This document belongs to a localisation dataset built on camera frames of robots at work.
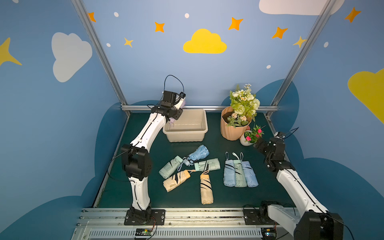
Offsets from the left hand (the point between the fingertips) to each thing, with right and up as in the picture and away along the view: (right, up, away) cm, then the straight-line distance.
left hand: (175, 106), depth 90 cm
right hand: (+54, -21, -5) cm, 58 cm away
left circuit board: (-13, -65, -18) cm, 69 cm away
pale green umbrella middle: (+38, -43, -6) cm, 57 cm away
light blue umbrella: (+16, -29, +3) cm, 34 cm away
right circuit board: (+49, -66, -17) cm, 84 cm away
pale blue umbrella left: (+32, -40, -4) cm, 51 cm away
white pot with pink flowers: (+46, -19, +1) cm, 50 cm away
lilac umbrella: (-3, -11, +1) cm, 11 cm away
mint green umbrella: (-3, -38, -2) cm, 39 cm away
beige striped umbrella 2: (+19, -48, -10) cm, 52 cm away
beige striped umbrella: (+1, -43, -6) cm, 44 cm away
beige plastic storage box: (+10, -12, +24) cm, 29 cm away
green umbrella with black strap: (+22, -36, +1) cm, 42 cm away
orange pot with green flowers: (+38, -8, +3) cm, 39 cm away
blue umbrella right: (+45, -42, -4) cm, 62 cm away
